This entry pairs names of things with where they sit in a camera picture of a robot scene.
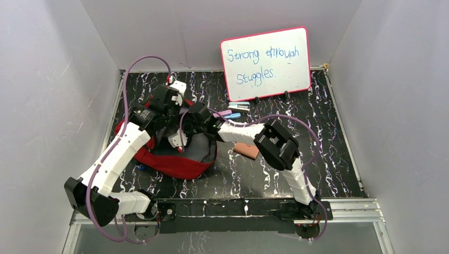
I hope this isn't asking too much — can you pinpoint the aluminium frame rail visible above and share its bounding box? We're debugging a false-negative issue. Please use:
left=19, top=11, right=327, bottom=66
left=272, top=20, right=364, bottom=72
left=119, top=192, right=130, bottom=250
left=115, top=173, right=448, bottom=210
left=72, top=197, right=393, bottom=253

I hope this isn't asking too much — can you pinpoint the whiteboard with pink frame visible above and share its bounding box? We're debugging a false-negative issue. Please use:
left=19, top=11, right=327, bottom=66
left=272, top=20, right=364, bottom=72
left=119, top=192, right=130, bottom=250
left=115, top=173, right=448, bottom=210
left=220, top=26, right=311, bottom=102

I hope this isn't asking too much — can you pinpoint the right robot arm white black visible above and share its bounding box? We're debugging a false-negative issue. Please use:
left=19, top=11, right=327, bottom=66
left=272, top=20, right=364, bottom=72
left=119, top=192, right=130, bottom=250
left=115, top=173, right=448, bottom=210
left=179, top=103, right=329, bottom=221

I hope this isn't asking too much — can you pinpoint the blue white marker pen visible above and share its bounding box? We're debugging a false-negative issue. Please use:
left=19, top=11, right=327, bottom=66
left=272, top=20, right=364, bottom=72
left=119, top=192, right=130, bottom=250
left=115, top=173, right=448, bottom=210
left=224, top=112, right=241, bottom=120

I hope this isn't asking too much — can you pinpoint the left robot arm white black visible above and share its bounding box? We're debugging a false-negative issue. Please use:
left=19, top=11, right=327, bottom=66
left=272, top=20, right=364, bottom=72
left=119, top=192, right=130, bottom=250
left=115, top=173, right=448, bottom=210
left=64, top=81, right=186, bottom=227

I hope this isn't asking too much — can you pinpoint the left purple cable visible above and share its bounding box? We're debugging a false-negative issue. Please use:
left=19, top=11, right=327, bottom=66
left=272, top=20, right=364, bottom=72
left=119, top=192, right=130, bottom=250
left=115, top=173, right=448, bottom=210
left=86, top=55, right=173, bottom=244

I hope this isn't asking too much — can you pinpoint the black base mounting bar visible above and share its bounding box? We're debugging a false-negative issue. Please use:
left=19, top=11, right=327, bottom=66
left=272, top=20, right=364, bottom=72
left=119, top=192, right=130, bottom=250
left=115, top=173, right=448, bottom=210
left=124, top=198, right=332, bottom=235

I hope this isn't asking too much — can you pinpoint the red student backpack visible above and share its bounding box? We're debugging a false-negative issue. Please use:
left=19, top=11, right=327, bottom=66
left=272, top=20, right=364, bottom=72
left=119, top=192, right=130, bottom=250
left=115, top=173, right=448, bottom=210
left=133, top=129, right=217, bottom=180

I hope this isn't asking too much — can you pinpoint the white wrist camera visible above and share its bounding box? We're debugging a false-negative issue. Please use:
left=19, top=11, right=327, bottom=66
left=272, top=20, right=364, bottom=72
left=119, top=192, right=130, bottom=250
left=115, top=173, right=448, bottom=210
left=167, top=131, right=187, bottom=152
left=169, top=80, right=187, bottom=106

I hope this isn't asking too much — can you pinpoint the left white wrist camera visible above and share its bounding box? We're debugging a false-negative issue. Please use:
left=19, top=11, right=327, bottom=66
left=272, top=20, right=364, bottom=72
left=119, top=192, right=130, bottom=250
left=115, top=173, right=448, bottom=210
left=169, top=80, right=187, bottom=106

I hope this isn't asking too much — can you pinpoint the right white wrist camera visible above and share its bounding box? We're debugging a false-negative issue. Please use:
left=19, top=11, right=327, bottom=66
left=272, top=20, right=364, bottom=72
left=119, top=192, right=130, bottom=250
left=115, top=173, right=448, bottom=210
left=167, top=131, right=187, bottom=152

